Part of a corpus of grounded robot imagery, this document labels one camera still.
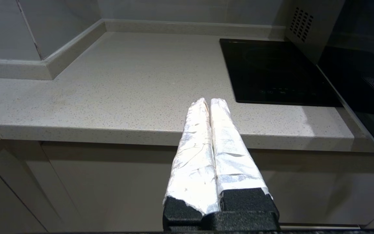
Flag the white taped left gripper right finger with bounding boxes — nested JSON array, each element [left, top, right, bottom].
[[209, 98, 280, 228]]

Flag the black glass microwave door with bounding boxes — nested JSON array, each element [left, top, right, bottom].
[[317, 0, 374, 164]]

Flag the black induction cooktop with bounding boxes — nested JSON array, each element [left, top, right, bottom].
[[219, 38, 343, 108]]

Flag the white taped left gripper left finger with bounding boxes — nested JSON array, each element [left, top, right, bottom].
[[163, 97, 220, 232]]

